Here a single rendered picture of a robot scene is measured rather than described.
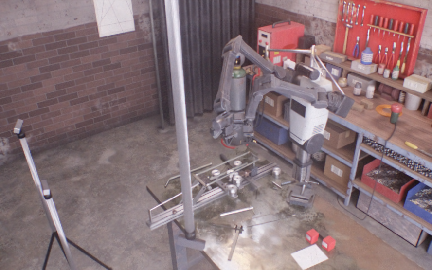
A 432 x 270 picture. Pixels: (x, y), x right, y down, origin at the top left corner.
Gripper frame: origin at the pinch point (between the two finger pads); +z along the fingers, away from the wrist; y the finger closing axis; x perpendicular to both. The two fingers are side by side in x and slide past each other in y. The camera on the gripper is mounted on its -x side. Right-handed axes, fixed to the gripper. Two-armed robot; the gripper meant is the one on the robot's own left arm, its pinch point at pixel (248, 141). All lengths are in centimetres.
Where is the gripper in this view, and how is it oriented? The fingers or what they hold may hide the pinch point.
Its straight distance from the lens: 250.3
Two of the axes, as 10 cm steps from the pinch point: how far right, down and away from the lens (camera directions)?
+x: 10.0, 0.2, -0.6
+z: 0.1, 8.5, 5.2
